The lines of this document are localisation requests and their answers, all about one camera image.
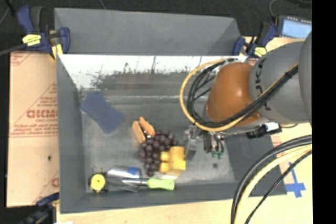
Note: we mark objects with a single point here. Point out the yellow toy block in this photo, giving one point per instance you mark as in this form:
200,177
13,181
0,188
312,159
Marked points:
176,158

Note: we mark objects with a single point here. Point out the blue sponge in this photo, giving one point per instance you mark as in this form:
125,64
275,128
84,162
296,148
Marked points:
102,112

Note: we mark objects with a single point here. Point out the grey metal bin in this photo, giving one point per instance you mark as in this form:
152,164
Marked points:
118,34

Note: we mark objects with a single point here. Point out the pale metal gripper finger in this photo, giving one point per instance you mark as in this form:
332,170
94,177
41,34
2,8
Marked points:
190,150
193,132

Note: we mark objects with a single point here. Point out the yellow and black tape measure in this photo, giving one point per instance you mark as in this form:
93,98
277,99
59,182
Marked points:
98,181

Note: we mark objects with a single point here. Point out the purple toy grapes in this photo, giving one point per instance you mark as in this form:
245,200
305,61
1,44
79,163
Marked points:
153,148

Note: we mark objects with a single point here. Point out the toy hot dog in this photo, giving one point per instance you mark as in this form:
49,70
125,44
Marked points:
143,128

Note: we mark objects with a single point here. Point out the black cylinder on white bracket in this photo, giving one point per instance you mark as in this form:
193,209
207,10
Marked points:
260,131

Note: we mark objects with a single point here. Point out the brown cardboard board red print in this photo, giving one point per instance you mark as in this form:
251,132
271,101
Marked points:
31,152

